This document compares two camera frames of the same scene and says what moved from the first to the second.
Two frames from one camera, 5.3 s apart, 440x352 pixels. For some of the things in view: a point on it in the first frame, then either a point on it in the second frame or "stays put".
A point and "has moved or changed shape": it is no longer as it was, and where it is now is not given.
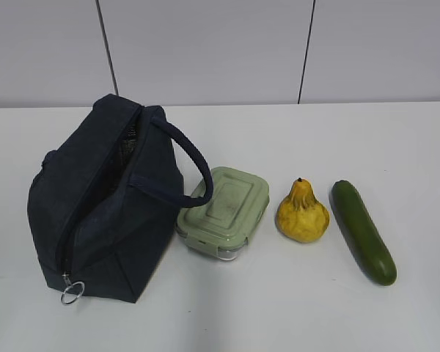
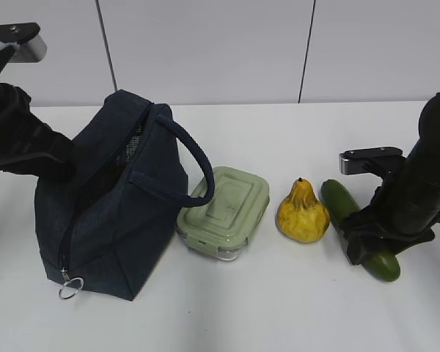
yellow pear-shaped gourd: (301, 216) stays put
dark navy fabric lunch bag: (105, 198) stays put
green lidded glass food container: (222, 225) stays put
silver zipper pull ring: (67, 278) has moved or changed shape
